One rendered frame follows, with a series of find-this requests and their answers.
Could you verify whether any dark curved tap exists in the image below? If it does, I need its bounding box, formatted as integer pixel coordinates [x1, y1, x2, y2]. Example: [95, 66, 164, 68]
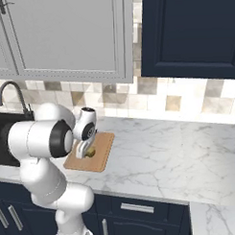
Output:
[0, 80, 34, 117]

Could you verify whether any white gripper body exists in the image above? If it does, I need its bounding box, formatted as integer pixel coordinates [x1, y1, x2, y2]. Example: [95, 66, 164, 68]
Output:
[74, 136, 97, 160]

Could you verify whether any navy wall cupboard door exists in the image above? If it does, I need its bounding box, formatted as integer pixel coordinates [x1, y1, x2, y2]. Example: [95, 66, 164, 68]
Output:
[137, 0, 235, 83]

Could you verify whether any silver drawer handle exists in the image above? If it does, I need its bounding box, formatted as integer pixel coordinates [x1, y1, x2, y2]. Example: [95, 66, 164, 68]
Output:
[120, 200, 156, 215]

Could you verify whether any navy drawer front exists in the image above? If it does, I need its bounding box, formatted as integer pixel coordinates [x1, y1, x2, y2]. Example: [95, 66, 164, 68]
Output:
[109, 191, 187, 225]

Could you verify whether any black sink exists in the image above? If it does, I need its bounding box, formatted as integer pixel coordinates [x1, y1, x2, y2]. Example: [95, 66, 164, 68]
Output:
[0, 110, 37, 169]

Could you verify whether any wide grey cupboard door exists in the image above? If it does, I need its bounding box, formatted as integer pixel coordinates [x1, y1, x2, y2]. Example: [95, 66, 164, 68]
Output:
[4, 0, 137, 88]

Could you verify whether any narrow grey cupboard door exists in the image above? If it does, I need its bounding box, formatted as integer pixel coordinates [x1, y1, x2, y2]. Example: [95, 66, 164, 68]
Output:
[0, 0, 20, 80]

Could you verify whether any yellow-green sponge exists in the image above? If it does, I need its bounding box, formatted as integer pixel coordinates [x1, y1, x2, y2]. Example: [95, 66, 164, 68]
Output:
[84, 146, 98, 158]

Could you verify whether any dark cupboard handle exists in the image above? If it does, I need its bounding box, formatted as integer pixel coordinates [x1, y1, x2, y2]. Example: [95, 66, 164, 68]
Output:
[0, 0, 16, 16]

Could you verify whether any wooden cutting board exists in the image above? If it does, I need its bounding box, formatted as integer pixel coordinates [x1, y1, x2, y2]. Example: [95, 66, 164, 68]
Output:
[61, 131, 117, 174]

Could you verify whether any silver cupboard handle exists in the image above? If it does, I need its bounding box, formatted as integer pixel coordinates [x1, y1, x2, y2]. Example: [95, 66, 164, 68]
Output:
[8, 204, 25, 233]
[0, 204, 10, 230]
[101, 218, 110, 235]

